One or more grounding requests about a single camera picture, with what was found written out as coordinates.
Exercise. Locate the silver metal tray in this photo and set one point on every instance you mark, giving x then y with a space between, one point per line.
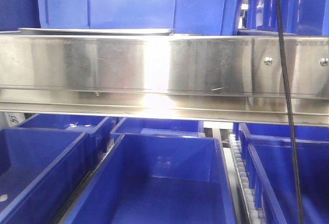
57 31

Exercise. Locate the blue bin rear middle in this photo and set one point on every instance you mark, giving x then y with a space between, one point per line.
158 127

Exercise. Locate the blue bin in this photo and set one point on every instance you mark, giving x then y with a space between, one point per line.
250 132
97 128
271 174
152 179
39 171
158 127

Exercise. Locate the blue bin rear left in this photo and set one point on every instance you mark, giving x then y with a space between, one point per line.
97 128

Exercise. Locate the blue bin lower middle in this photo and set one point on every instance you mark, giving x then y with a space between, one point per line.
152 179

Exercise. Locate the large blue crate upper middle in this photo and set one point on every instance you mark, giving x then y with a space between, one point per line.
205 17

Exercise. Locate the blue bin lower right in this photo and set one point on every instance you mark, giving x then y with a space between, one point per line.
271 174

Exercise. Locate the blue bin lower left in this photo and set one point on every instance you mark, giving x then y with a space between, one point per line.
39 171

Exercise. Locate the blue bin rear right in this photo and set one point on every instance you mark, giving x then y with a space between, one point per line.
250 132

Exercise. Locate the black roller track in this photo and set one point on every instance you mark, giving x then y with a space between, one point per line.
254 214

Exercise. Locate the blue crate upper right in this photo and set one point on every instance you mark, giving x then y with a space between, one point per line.
300 17

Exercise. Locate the stainless steel shelf front rail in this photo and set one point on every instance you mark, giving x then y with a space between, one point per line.
216 78

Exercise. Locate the chrome screw on rail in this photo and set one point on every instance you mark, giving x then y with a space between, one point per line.
268 61
324 62

